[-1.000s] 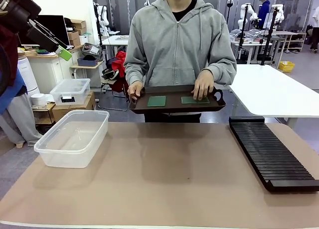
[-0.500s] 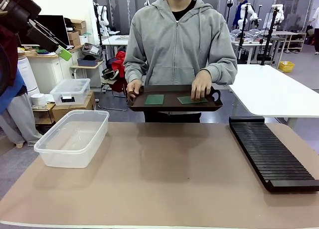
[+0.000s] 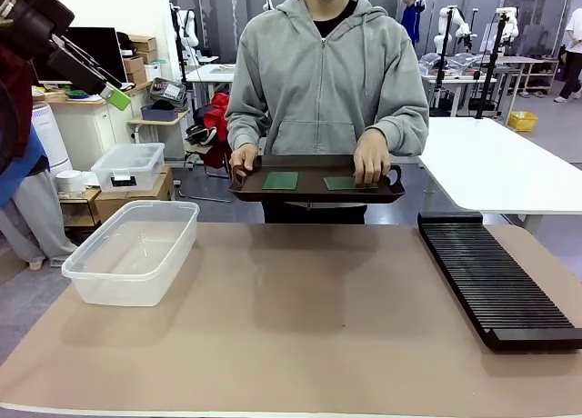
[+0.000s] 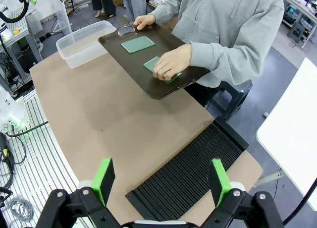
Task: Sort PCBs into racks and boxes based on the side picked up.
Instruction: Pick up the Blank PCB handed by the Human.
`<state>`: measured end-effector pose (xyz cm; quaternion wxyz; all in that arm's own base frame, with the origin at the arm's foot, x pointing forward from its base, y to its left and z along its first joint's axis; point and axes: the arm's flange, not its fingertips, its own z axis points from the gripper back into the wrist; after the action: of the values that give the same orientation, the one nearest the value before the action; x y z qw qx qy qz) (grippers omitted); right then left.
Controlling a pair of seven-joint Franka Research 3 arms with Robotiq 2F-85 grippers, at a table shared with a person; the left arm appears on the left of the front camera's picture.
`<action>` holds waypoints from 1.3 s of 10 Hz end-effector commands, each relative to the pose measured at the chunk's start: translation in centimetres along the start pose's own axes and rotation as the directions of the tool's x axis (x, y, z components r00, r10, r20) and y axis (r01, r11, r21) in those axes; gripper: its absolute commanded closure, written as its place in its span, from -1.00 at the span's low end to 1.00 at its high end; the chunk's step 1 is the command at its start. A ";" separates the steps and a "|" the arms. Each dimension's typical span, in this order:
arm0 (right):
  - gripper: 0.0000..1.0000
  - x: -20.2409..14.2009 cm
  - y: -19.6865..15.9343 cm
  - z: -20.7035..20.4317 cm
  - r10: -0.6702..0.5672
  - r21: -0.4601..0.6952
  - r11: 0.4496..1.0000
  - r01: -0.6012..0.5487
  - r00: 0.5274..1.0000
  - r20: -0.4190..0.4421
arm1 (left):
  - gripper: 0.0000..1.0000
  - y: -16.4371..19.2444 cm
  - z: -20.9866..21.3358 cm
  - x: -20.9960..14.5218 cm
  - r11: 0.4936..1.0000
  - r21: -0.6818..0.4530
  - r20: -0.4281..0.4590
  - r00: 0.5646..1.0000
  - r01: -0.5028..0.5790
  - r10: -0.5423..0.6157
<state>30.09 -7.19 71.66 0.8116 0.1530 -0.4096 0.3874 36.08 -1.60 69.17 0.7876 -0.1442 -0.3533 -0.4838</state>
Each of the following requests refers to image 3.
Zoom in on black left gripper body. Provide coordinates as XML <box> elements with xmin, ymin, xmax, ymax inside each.
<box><xmin>0</xmin><ymin>0</ymin><xmax>76</xmax><ymax>72</ymax></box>

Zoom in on dark brown serving tray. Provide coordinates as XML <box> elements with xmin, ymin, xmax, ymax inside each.
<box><xmin>227</xmin><ymin>153</ymin><xmax>406</xmax><ymax>206</ymax></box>

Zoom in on green rectangular PCB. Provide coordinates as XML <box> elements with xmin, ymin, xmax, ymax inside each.
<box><xmin>323</xmin><ymin>175</ymin><xmax>379</xmax><ymax>192</ymax></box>

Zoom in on person's left forearm grey sleeve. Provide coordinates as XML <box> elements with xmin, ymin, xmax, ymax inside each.
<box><xmin>363</xmin><ymin>111</ymin><xmax>431</xmax><ymax>158</ymax></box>

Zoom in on person's right forearm grey sleeve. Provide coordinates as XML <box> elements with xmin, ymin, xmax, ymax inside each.
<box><xmin>226</xmin><ymin>111</ymin><xmax>267</xmax><ymax>154</ymax></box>

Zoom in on person's right hand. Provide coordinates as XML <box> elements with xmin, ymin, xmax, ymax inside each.
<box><xmin>230</xmin><ymin>144</ymin><xmax>261</xmax><ymax>179</ymax></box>

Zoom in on person's left hand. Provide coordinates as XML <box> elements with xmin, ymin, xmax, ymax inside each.
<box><xmin>353</xmin><ymin>129</ymin><xmax>391</xmax><ymax>185</ymax></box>

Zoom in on black computer monitor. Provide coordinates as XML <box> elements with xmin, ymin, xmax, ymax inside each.
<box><xmin>38</xmin><ymin>26</ymin><xmax>129</xmax><ymax>85</ymax></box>

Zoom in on white cabinet wooden top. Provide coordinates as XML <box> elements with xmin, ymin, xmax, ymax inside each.
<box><xmin>45</xmin><ymin>93</ymin><xmax>137</xmax><ymax>174</ymax></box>

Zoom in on dark red garment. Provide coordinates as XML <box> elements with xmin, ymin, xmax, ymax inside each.
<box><xmin>0</xmin><ymin>45</ymin><xmax>34</xmax><ymax>158</ymax></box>

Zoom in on white air purifier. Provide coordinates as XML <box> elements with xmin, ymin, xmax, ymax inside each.
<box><xmin>30</xmin><ymin>102</ymin><xmax>74</xmax><ymax>176</ymax></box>

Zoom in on grey blue bin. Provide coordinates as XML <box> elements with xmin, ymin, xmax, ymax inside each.
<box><xmin>140</xmin><ymin>103</ymin><xmax>179</xmax><ymax>122</ymax></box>

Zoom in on black tray with items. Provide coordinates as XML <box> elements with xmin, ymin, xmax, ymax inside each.
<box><xmin>149</xmin><ymin>76</ymin><xmax>187</xmax><ymax>102</ymax></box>

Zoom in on small light wooden desk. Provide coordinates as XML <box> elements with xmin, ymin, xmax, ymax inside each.
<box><xmin>126</xmin><ymin>111</ymin><xmax>190</xmax><ymax>160</ymax></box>

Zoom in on clear lidded storage box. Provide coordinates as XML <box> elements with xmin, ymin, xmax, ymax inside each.
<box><xmin>90</xmin><ymin>142</ymin><xmax>166</xmax><ymax>194</ymax></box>

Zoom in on small white cylinder device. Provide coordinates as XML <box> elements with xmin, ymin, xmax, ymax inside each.
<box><xmin>55</xmin><ymin>170</ymin><xmax>86</xmax><ymax>194</ymax></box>

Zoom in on blue garment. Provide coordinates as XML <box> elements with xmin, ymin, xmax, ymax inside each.
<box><xmin>0</xmin><ymin>135</ymin><xmax>49</xmax><ymax>210</ymax></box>

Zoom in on white background desk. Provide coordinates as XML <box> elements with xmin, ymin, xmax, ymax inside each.
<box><xmin>185</xmin><ymin>63</ymin><xmax>238</xmax><ymax>102</ymax></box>

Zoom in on small wooden side stand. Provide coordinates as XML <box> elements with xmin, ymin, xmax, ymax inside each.
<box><xmin>58</xmin><ymin>185</ymin><xmax>102</xmax><ymax>231</ymax></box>

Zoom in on black white shoes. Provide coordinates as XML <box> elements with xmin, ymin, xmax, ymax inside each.
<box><xmin>185</xmin><ymin>123</ymin><xmax>219</xmax><ymax>147</ymax></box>

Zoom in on red jacket on chair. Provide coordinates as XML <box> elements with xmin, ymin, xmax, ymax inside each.
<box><xmin>202</xmin><ymin>93</ymin><xmax>234</xmax><ymax>167</ymax></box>

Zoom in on large cardboard box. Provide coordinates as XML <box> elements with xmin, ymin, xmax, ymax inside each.
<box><xmin>94</xmin><ymin>165</ymin><xmax>176</xmax><ymax>224</ymax></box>

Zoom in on grey trousers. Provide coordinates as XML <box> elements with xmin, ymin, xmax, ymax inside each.
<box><xmin>0</xmin><ymin>170</ymin><xmax>78</xmax><ymax>267</ymax></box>

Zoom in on clear plastic open box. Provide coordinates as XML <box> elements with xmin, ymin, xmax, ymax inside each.
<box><xmin>61</xmin><ymin>200</ymin><xmax>201</xmax><ymax>308</ymax></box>

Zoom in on green square PCB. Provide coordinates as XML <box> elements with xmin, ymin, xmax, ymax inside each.
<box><xmin>261</xmin><ymin>171</ymin><xmax>300</xmax><ymax>192</ymax></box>

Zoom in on grey zip hoodie torso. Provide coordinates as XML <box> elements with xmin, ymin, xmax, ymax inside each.
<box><xmin>225</xmin><ymin>0</ymin><xmax>431</xmax><ymax>158</ymax></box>

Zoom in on black undershirt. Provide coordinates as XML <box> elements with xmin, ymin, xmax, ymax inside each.
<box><xmin>312</xmin><ymin>0</ymin><xmax>360</xmax><ymax>40</ymax></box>

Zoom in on black trousers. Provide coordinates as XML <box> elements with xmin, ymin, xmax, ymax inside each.
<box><xmin>262</xmin><ymin>202</ymin><xmax>367</xmax><ymax>225</ymax></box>

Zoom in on brown table mat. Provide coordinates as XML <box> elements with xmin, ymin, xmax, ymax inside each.
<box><xmin>0</xmin><ymin>222</ymin><xmax>582</xmax><ymax>417</ymax></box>

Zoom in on person in blue shirt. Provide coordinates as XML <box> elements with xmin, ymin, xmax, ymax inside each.
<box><xmin>400</xmin><ymin>0</ymin><xmax>422</xmax><ymax>45</ymax></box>

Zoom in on black tripod stand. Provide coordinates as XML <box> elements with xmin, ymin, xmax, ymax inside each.
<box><xmin>429</xmin><ymin>6</ymin><xmax>456</xmax><ymax>117</ymax></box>
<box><xmin>475</xmin><ymin>11</ymin><xmax>513</xmax><ymax>119</ymax></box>

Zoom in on white side table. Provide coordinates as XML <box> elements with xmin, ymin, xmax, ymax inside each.
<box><xmin>411</xmin><ymin>116</ymin><xmax>582</xmax><ymax>235</ymax></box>

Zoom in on yellow plastic basket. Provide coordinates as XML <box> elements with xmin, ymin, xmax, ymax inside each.
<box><xmin>507</xmin><ymin>111</ymin><xmax>539</xmax><ymax>132</ymax></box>

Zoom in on wooden background shelf table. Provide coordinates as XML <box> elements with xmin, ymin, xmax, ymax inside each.
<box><xmin>499</xmin><ymin>56</ymin><xmax>560</xmax><ymax>96</ymax></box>

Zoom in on black slotted PCB rack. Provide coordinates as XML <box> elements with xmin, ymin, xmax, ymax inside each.
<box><xmin>416</xmin><ymin>212</ymin><xmax>582</xmax><ymax>352</ymax></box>

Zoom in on person in white shirt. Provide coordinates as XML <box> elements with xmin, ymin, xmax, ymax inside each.
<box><xmin>553</xmin><ymin>6</ymin><xmax>582</xmax><ymax>104</ymax></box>

